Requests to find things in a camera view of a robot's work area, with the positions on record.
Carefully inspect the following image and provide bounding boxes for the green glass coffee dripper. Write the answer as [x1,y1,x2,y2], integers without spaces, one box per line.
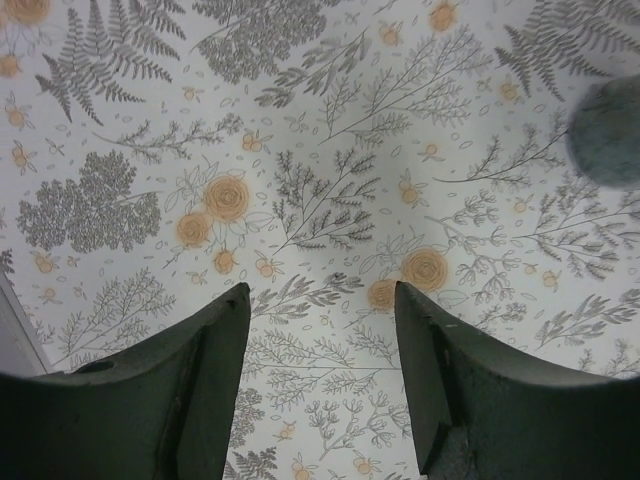
[568,74,639,191]

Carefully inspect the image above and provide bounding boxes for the floral patterned tablecloth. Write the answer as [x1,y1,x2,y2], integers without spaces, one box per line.
[1,1,639,479]

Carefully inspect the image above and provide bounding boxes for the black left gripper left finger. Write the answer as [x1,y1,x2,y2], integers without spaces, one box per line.
[1,283,250,479]

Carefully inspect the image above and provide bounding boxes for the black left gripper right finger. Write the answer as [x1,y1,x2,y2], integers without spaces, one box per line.
[394,282,639,479]

